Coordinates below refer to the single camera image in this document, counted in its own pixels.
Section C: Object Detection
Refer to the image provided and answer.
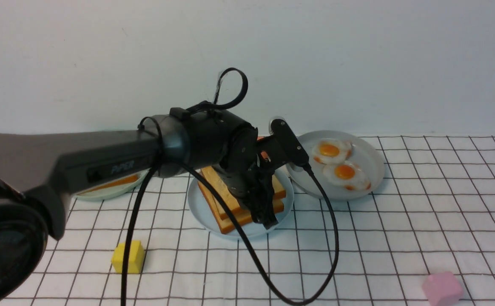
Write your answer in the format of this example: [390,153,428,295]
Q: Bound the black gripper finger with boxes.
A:
[251,183,278,230]

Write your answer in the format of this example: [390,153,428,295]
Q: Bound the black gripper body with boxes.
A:
[218,127,280,209]

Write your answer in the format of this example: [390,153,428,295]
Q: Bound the toast slice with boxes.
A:
[198,181,285,235]
[82,174,139,194]
[199,167,287,224]

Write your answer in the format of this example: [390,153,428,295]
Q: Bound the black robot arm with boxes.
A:
[0,108,277,300]

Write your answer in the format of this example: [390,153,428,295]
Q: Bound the light blue plate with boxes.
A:
[187,170,294,240]

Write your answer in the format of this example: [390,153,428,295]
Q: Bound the upper fried egg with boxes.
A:
[311,138,353,164]

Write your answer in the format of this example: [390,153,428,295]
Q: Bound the grey plate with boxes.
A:
[298,130,385,201]

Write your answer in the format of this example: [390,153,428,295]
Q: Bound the pale green plate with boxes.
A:
[75,170,148,202]

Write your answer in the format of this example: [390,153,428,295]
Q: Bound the yellow cube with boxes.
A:
[110,240,146,274]

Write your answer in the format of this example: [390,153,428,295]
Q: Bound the checkered white tablecloth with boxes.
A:
[0,136,495,306]

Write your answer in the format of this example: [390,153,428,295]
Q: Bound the pink cube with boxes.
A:
[422,272,464,306]

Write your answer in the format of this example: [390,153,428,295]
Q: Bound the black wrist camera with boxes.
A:
[269,117,310,172]

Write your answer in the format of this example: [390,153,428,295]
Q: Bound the black cable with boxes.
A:
[120,67,340,306]

